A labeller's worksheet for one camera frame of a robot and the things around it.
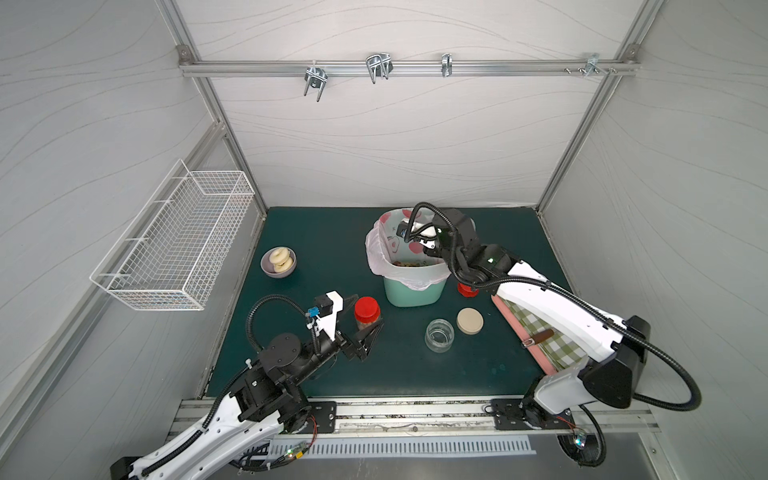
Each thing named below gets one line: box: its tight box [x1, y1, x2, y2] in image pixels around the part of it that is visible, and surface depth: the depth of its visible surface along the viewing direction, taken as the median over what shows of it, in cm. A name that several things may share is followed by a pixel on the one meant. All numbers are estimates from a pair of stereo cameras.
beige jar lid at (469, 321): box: [456, 307, 484, 335], surface depth 91 cm
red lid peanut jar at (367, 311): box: [354, 296, 381, 330], surface depth 82 cm
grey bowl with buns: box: [260, 246, 297, 279], surface depth 100 cm
